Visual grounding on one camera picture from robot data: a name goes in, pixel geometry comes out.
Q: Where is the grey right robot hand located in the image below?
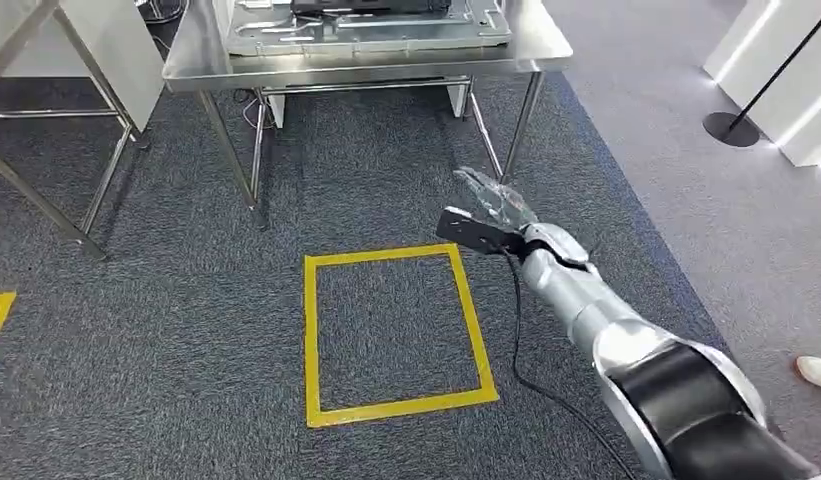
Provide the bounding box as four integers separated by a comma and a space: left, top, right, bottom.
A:
452, 166, 540, 234

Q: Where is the grey metal part tray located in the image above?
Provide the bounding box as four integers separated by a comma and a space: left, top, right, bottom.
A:
225, 0, 514, 58

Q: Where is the yellow floor tape square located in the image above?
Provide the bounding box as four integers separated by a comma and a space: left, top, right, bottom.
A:
303, 243, 501, 430

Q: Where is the black stanchion pole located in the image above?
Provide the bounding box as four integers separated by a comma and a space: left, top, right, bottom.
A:
702, 3, 821, 149

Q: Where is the white display counter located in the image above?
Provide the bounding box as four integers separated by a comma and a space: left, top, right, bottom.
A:
702, 0, 821, 168

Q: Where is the person's white shoe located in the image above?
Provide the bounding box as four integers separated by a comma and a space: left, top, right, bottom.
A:
795, 355, 821, 391

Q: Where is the white board panel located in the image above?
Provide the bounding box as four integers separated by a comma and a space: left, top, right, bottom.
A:
0, 0, 166, 134

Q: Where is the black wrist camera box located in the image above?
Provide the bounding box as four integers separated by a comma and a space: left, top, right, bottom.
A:
435, 206, 527, 258

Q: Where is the white post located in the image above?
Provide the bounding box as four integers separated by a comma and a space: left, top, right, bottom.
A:
266, 92, 287, 130
446, 82, 472, 120

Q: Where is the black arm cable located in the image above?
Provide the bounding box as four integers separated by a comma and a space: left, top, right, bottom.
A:
504, 253, 640, 480

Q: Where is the thin floor cable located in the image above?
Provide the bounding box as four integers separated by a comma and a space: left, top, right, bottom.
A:
232, 87, 279, 132

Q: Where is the steel frame table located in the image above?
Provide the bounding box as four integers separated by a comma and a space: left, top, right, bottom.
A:
0, 0, 150, 261

